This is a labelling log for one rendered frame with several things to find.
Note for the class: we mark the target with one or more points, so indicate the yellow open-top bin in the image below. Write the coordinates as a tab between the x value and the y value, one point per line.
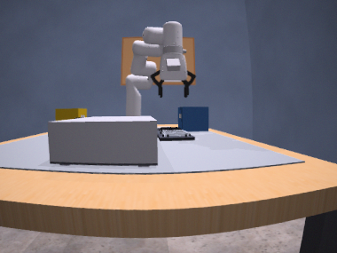
70	113

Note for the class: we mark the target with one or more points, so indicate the blue open-top bin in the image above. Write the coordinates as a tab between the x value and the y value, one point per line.
193	118

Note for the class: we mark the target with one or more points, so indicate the grey flat mat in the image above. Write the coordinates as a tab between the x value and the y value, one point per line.
174	157

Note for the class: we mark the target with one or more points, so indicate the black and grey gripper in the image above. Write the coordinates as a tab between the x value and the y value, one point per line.
173	76

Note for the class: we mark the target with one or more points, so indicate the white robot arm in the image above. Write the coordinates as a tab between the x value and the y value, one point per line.
141	68

